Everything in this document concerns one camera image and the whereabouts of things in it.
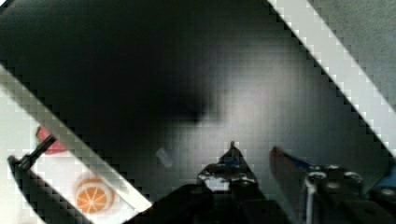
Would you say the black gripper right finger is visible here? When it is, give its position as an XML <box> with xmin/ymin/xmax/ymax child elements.
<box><xmin>270</xmin><ymin>147</ymin><xmax>395</xmax><ymax>224</ymax></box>

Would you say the black toaster oven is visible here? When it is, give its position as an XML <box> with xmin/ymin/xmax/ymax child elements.
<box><xmin>1</xmin><ymin>0</ymin><xmax>394</xmax><ymax>201</ymax></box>

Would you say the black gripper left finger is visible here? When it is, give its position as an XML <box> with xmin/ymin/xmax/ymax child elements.
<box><xmin>124</xmin><ymin>143</ymin><xmax>292</xmax><ymax>224</ymax></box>

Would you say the orange toy slice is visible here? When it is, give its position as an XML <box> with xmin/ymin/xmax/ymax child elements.
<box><xmin>75</xmin><ymin>177</ymin><xmax>115</xmax><ymax>214</ymax></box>

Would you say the black oven door handle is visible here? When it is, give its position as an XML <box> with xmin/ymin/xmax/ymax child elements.
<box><xmin>7</xmin><ymin>145</ymin><xmax>93</xmax><ymax>224</ymax></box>

